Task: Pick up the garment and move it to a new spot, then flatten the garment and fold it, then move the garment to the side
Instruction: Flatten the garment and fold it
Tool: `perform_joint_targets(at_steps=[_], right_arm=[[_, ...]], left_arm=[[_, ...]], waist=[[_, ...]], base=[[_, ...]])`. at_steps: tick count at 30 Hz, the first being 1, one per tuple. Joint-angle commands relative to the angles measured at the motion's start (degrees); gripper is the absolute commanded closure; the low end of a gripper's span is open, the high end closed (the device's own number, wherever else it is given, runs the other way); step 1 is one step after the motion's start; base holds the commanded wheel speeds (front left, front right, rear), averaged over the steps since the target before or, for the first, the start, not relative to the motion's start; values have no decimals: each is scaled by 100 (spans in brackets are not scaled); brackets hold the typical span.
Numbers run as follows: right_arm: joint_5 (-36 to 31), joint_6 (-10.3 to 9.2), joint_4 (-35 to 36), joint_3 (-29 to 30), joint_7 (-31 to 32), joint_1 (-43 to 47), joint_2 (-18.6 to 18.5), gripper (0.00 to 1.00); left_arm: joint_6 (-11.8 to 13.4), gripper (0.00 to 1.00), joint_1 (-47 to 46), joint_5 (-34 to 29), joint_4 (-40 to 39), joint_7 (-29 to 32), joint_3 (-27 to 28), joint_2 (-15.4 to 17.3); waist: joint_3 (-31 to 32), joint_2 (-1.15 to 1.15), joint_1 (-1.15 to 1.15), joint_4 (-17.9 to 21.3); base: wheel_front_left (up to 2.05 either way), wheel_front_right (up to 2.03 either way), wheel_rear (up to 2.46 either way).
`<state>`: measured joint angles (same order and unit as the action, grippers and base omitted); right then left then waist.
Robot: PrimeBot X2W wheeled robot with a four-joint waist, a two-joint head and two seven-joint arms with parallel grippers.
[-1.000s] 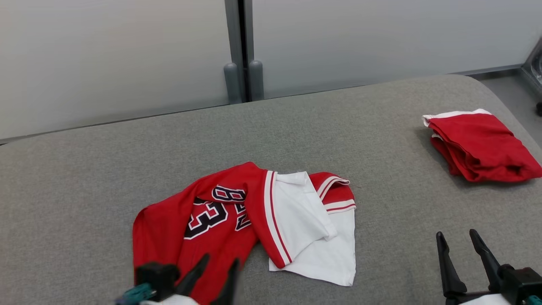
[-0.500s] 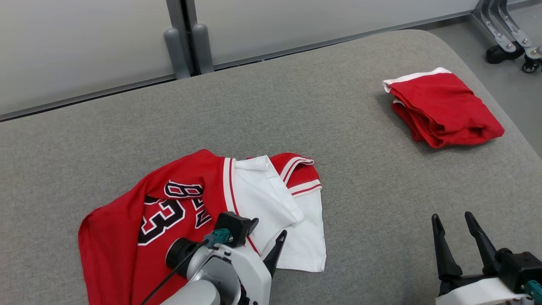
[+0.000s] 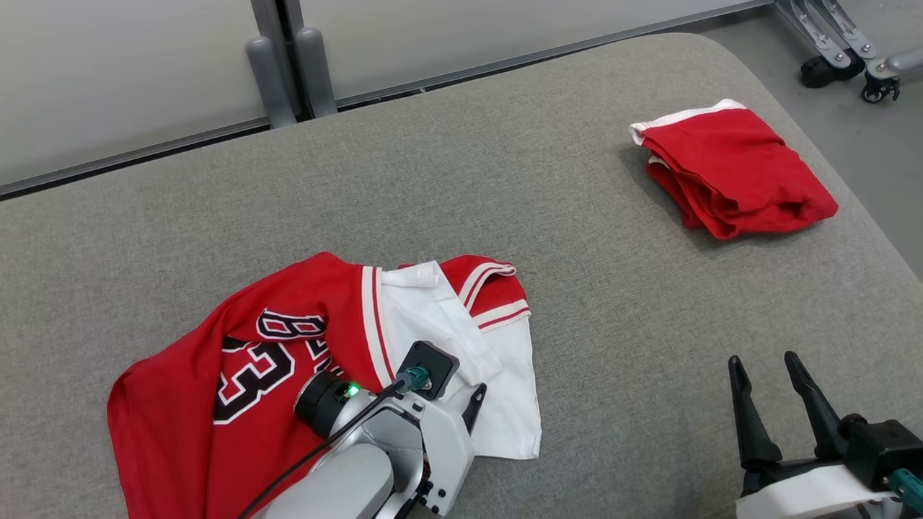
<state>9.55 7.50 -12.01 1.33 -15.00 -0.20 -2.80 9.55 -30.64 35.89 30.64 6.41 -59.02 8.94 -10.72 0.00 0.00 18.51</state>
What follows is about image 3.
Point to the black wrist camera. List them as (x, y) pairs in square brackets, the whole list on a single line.
[(883, 450), (433, 357)]

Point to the black caster wheel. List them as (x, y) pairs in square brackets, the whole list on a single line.
[(829, 72), (880, 90)]

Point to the grey metal stand base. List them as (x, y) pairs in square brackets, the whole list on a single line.
[(829, 29)]

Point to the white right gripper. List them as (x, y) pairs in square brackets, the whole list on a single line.
[(800, 497)]

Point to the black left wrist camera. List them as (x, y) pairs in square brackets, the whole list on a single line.
[(433, 357)]

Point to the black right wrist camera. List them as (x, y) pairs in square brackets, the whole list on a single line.
[(883, 450)]

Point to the grey rounded post foot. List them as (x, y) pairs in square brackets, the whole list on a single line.
[(270, 86), (316, 72)]

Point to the red Bulls shorts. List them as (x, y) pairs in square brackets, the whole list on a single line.
[(735, 166)]

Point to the grey metal partition post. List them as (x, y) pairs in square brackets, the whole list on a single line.
[(277, 43)]

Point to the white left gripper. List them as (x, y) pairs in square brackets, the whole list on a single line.
[(447, 454)]

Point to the red basketball jersey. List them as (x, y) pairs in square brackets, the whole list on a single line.
[(180, 447)]

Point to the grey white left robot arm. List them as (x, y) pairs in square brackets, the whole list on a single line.
[(346, 483)]

